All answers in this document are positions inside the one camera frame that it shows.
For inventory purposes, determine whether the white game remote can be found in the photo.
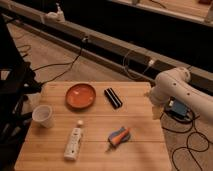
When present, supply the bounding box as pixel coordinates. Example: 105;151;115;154
64;120;83;161

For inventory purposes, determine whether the grey metal rail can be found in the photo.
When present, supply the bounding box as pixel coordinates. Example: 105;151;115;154
0;0;213;95

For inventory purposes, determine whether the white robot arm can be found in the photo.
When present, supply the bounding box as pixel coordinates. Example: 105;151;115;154
149;67;213;123

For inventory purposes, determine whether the black cable on carpet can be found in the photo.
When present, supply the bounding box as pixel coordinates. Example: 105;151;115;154
32;39;88;85

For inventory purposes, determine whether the blue device on floor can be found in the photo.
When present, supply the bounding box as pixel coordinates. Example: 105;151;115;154
169;100;188;118

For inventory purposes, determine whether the black chair frame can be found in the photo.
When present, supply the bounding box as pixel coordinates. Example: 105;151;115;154
0;13;41;171

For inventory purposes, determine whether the orange ceramic bowl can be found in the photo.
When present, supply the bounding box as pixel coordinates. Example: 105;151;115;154
65;83;96;109

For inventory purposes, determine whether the black rectangular box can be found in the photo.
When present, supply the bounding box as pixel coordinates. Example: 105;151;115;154
104;88;123;109

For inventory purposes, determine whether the white object on rail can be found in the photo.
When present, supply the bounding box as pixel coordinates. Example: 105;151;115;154
46;3;65;22

